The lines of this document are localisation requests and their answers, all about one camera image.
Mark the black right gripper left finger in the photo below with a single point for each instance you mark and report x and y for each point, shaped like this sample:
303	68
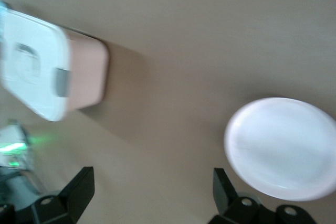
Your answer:
78	195

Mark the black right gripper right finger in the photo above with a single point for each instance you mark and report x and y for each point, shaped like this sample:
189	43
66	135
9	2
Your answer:
225	197

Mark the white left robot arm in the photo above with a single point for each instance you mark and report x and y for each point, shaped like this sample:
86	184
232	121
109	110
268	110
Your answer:
10	134

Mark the pink round plate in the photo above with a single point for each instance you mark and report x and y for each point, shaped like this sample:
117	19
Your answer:
281	150

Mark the white-lidded pink lunch box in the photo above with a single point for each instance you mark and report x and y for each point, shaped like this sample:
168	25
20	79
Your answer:
39	64

